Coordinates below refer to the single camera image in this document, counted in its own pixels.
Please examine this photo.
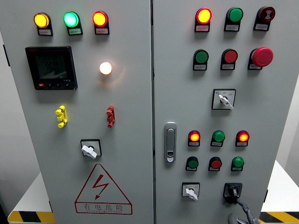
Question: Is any turn switch black knob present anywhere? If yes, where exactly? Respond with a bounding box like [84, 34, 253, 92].
[222, 182, 243, 205]

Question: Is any black yellow striped tape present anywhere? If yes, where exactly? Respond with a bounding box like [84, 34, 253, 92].
[7, 211, 56, 224]
[258, 211, 299, 224]

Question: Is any small green round lamp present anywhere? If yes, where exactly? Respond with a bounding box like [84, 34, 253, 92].
[212, 130, 226, 143]
[232, 156, 245, 168]

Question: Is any small red push button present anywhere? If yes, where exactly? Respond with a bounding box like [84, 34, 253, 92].
[209, 156, 223, 169]

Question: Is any small green push button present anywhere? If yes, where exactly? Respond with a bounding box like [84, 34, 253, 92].
[186, 156, 199, 169]

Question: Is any small red round lamp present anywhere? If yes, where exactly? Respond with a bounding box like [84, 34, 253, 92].
[188, 130, 201, 143]
[236, 130, 250, 143]

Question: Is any silver door lock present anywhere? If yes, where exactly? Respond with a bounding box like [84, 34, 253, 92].
[164, 122, 178, 163]

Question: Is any grey door with silver lock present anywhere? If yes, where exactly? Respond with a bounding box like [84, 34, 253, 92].
[151, 0, 299, 224]

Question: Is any red warning triangle sticker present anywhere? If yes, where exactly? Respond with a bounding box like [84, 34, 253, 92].
[74, 163, 133, 216]

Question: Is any large red stop button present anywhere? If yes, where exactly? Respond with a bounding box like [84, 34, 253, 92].
[249, 47, 274, 68]

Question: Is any large red push button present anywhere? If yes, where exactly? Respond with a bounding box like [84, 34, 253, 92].
[221, 48, 239, 64]

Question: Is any grey door with warning triangle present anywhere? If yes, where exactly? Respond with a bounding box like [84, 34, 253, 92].
[0, 0, 154, 224]

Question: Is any large green push button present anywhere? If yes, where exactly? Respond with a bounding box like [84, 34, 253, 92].
[193, 49, 210, 64]
[226, 7, 244, 23]

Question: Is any dark red buzzer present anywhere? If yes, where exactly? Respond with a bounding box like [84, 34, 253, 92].
[256, 6, 276, 23]

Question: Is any large red round lamp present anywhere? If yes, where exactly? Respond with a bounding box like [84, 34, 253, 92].
[195, 7, 213, 25]
[92, 11, 109, 28]

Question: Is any white round lamp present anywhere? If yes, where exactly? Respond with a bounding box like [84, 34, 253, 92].
[99, 62, 113, 75]

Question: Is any black display meter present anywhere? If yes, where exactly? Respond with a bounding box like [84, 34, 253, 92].
[25, 45, 78, 91]

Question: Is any large green round lamp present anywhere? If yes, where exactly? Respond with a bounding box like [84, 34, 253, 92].
[63, 11, 81, 28]

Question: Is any large yellow round lamp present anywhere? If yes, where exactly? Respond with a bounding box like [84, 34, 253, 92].
[33, 12, 51, 29]

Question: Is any small turn switch white handle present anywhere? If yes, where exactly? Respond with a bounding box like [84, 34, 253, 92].
[181, 182, 200, 202]

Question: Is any turn switch slim white handle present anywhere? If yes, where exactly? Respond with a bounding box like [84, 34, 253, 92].
[211, 88, 236, 110]

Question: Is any small red handle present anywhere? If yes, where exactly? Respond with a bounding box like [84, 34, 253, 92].
[106, 105, 116, 128]

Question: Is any turn switch wide white handle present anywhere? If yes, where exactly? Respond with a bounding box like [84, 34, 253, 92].
[80, 139, 102, 160]

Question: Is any small yellow handle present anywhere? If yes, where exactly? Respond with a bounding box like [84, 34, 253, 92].
[55, 105, 69, 129]

